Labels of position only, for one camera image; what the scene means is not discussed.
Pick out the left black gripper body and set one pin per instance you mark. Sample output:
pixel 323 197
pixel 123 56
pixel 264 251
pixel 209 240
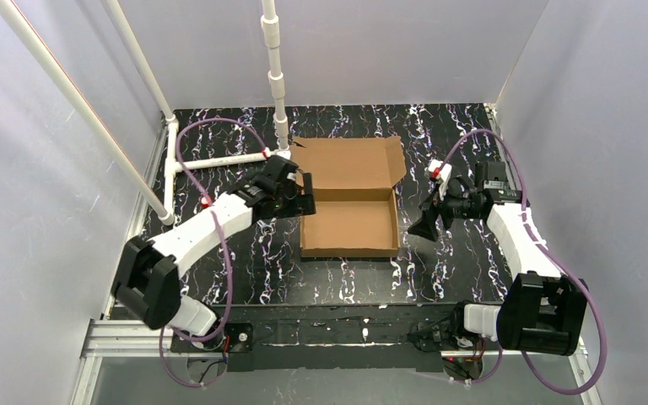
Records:
pixel 299 192

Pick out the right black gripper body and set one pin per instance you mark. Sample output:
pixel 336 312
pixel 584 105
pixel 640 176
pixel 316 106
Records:
pixel 442 206

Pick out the brown cardboard box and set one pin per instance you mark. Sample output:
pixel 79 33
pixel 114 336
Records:
pixel 354 182

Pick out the red black knob toy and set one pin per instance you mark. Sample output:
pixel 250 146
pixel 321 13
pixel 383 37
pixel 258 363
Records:
pixel 205 201

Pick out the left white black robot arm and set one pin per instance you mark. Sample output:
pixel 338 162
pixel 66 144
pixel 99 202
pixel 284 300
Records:
pixel 148 275

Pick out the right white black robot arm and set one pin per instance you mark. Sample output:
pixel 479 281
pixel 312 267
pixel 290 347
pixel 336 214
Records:
pixel 543 310

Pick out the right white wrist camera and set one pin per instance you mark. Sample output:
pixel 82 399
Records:
pixel 440 174

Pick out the aluminium rail base frame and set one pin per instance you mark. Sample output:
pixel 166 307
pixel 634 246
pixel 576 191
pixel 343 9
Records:
pixel 334 330

